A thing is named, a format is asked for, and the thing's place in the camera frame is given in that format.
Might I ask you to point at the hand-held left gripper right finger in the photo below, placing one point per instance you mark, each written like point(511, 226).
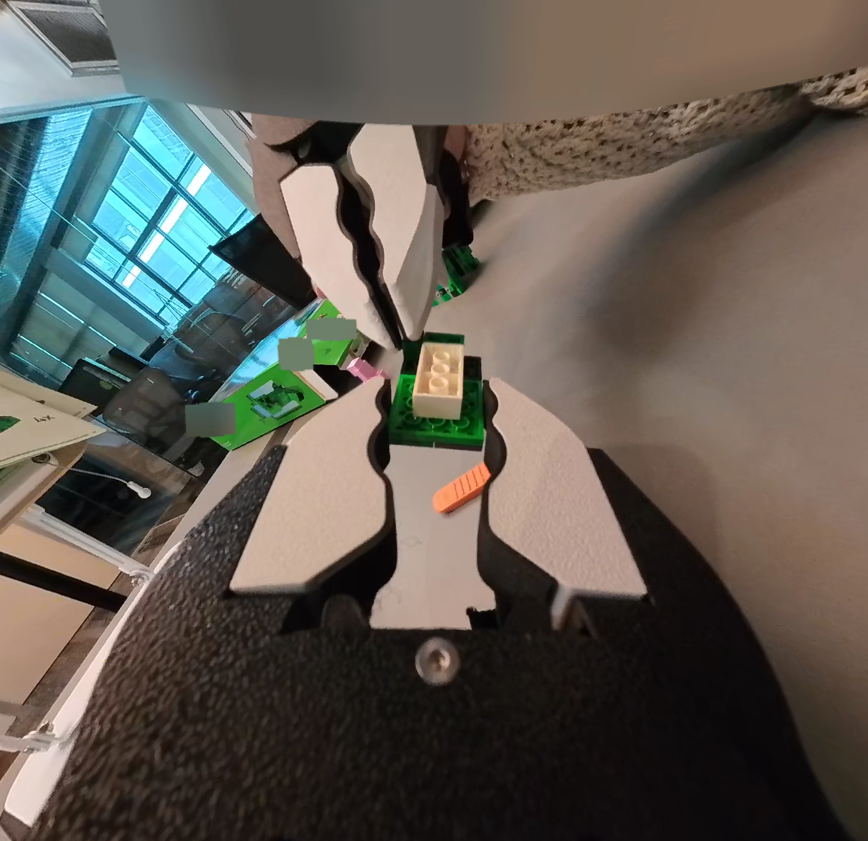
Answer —
point(563, 509)

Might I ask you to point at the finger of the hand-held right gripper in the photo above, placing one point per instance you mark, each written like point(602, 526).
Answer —
point(322, 238)
point(407, 204)

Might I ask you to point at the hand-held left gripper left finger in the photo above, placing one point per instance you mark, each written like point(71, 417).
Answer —
point(312, 502)

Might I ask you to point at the bright green lego plate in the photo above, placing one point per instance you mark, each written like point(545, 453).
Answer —
point(407, 421)

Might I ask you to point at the white lego brick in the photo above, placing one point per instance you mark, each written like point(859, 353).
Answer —
point(439, 383)

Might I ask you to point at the person's right forearm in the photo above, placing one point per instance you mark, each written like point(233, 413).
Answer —
point(610, 143)

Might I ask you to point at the green lego piece cluster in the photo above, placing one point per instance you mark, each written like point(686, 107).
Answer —
point(458, 268)

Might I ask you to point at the green lego set box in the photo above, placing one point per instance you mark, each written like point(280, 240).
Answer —
point(271, 407)

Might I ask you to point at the orange lego brick separator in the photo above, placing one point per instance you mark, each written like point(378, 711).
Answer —
point(461, 488)

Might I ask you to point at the pink lego piece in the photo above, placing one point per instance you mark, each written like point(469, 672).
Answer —
point(366, 370)

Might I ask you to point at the lego instruction booklet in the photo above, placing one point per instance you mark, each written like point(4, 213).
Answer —
point(41, 421)

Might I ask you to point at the person's right hand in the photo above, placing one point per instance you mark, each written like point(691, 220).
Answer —
point(271, 190)

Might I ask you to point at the black monitor panel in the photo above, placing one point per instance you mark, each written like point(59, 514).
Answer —
point(264, 265)

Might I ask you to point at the ceiling air vent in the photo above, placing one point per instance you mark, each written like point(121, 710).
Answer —
point(68, 34)

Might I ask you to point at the glass window wall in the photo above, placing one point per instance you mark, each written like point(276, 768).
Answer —
point(102, 244)

